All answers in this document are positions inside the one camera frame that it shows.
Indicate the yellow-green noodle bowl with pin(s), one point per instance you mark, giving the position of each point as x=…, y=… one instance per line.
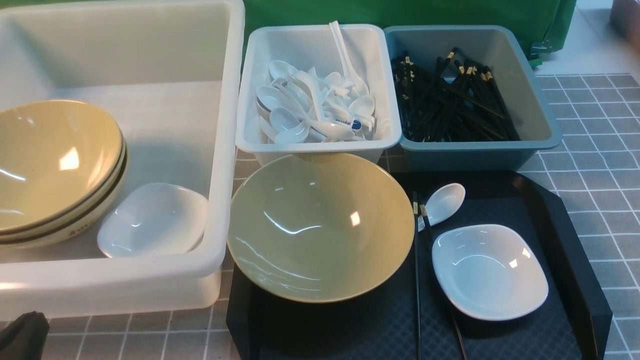
x=320, y=227

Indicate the black chopstick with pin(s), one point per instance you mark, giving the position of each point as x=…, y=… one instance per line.
x=425, y=215
x=415, y=206

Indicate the white soup spoon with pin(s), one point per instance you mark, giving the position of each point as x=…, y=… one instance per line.
x=442, y=204

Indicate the white square dish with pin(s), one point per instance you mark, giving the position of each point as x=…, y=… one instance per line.
x=488, y=272
x=156, y=219

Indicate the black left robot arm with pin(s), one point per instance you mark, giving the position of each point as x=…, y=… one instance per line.
x=25, y=337

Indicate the middle stacked yellow bowl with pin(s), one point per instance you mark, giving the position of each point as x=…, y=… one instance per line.
x=70, y=215

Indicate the stacked yellow bowl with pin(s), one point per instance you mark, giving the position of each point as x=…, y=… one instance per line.
x=81, y=224
x=70, y=215
x=54, y=155

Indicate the bottom stacked yellow bowl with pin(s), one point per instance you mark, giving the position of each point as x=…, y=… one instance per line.
x=81, y=224

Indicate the top stacked yellow bowl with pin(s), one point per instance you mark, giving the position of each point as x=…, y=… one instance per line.
x=54, y=155

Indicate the pile of white spoons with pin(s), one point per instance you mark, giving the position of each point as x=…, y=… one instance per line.
x=284, y=104

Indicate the white spoon bin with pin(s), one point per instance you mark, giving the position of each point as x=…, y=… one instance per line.
x=313, y=46

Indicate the long white ladle spoon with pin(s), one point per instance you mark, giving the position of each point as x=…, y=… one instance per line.
x=360, y=87

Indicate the pile of black chopsticks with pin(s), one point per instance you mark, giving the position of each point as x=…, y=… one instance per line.
x=457, y=101

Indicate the black serving tray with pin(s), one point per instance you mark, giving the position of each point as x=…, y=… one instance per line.
x=572, y=324

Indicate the white square dish in tub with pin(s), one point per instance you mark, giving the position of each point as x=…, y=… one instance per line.
x=156, y=219

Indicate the large white plastic tub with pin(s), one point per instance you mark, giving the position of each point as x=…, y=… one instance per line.
x=168, y=71

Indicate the blue chopstick bin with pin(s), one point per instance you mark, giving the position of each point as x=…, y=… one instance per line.
x=496, y=47

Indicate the grey checked tablecloth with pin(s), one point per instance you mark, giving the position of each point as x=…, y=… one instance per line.
x=595, y=170

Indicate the green cloth backdrop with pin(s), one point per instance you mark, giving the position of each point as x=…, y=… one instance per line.
x=540, y=27

